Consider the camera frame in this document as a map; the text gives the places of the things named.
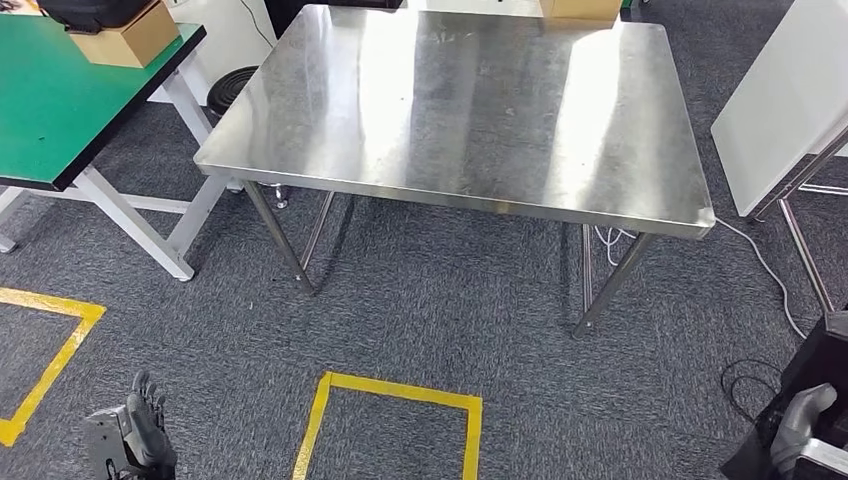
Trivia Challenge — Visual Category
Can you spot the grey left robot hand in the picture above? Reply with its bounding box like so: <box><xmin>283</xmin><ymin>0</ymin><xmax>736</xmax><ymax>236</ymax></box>
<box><xmin>125</xmin><ymin>370</ymin><xmax>179</xmax><ymax>480</ymax></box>

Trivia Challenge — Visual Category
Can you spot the long black car part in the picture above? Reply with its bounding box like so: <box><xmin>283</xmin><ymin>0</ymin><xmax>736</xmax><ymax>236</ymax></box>
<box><xmin>720</xmin><ymin>311</ymin><xmax>848</xmax><ymax>480</ymax></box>

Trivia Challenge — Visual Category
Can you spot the stainless steel workbench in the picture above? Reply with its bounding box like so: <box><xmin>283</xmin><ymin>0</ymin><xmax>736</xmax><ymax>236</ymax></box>
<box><xmin>193</xmin><ymin>5</ymin><xmax>717</xmax><ymax>339</ymax></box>

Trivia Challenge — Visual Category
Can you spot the yellow floor tape square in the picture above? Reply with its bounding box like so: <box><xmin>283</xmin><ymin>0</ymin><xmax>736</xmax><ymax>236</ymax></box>
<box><xmin>0</xmin><ymin>286</ymin><xmax>107</xmax><ymax>448</ymax></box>
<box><xmin>291</xmin><ymin>372</ymin><xmax>484</xmax><ymax>480</ymax></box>

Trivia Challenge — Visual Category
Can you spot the chrome chair base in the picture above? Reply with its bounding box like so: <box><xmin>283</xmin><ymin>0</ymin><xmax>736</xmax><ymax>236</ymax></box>
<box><xmin>261</xmin><ymin>182</ymin><xmax>293</xmax><ymax>210</ymax></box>

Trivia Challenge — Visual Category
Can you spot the green top white table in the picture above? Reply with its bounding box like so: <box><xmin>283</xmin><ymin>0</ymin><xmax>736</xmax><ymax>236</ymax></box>
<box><xmin>0</xmin><ymin>13</ymin><xmax>246</xmax><ymax>283</ymax></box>

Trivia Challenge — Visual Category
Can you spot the cardboard box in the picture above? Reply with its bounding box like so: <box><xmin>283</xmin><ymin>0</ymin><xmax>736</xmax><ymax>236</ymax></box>
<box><xmin>69</xmin><ymin>0</ymin><xmax>181</xmax><ymax>70</ymax></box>
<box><xmin>539</xmin><ymin>0</ymin><xmax>624</xmax><ymax>21</ymax></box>

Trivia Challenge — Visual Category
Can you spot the black bag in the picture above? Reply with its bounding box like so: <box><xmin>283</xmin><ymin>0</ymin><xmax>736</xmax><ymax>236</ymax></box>
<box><xmin>36</xmin><ymin>0</ymin><xmax>154</xmax><ymax>34</ymax></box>

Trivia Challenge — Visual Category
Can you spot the person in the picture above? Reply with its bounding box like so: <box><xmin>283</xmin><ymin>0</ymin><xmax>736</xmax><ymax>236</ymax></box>
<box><xmin>263</xmin><ymin>0</ymin><xmax>316</xmax><ymax>38</ymax></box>

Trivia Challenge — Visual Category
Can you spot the black hard case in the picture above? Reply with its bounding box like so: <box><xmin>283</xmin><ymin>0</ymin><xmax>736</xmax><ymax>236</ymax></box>
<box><xmin>311</xmin><ymin>0</ymin><xmax>405</xmax><ymax>11</ymax></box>

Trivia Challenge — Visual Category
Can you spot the white panel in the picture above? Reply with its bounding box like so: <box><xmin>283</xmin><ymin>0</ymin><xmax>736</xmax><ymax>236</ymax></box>
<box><xmin>710</xmin><ymin>0</ymin><xmax>848</xmax><ymax>219</ymax></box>

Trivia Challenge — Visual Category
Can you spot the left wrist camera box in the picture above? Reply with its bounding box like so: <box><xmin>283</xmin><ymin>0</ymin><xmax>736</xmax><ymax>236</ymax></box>
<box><xmin>84</xmin><ymin>405</ymin><xmax>140</xmax><ymax>480</ymax></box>

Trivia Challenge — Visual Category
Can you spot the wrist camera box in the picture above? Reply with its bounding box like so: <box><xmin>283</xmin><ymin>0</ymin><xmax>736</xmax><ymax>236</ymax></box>
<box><xmin>84</xmin><ymin>405</ymin><xmax>140</xmax><ymax>480</ymax></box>
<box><xmin>794</xmin><ymin>438</ymin><xmax>848</xmax><ymax>480</ymax></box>

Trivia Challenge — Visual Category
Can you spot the black ribbed hose coil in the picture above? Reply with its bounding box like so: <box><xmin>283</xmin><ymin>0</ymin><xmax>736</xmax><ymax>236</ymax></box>
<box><xmin>206</xmin><ymin>66</ymin><xmax>260</xmax><ymax>121</ymax></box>

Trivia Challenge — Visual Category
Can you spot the black floor cable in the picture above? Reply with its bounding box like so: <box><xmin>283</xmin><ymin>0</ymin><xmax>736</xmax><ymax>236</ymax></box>
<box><xmin>720</xmin><ymin>359</ymin><xmax>786</xmax><ymax>425</ymax></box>

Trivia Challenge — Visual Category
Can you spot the white floor cable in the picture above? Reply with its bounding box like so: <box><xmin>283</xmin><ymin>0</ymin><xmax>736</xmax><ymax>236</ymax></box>
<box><xmin>592</xmin><ymin>218</ymin><xmax>806</xmax><ymax>339</ymax></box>

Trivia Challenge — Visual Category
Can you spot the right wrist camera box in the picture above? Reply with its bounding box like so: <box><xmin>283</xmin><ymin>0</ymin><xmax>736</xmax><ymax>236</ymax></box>
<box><xmin>794</xmin><ymin>438</ymin><xmax>848</xmax><ymax>480</ymax></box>

